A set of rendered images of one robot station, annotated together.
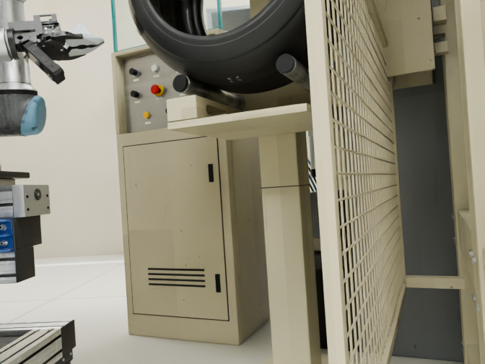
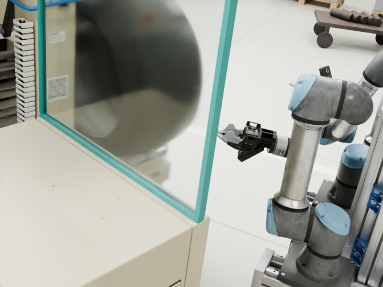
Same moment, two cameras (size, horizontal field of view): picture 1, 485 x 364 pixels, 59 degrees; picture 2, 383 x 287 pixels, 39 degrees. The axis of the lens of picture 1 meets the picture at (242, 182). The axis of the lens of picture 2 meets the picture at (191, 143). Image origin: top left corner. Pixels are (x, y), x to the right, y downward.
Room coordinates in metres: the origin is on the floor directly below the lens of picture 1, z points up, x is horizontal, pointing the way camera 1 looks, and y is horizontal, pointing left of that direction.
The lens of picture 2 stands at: (2.77, 0.75, 1.89)
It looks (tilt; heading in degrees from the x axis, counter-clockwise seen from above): 28 degrees down; 197
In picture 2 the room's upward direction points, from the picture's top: 7 degrees clockwise
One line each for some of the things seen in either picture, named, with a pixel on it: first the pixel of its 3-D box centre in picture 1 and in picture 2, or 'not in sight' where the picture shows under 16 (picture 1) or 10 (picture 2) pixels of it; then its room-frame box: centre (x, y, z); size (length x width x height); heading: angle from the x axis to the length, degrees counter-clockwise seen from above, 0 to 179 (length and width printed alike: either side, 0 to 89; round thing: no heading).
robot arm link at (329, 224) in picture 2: not in sight; (327, 227); (1.25, 0.79, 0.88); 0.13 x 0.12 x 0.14; 98
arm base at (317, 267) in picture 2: not in sight; (321, 256); (1.25, 0.79, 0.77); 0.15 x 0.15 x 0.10
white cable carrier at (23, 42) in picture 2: not in sight; (27, 98); (1.51, -0.15, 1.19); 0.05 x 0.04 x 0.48; 66
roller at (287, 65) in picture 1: (305, 79); not in sight; (1.12, -0.18, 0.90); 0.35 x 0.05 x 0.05; 156
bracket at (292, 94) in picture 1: (278, 97); not in sight; (1.34, -0.13, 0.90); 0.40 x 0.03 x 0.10; 66
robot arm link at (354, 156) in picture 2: not in sight; (356, 163); (0.75, 0.83, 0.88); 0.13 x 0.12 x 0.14; 150
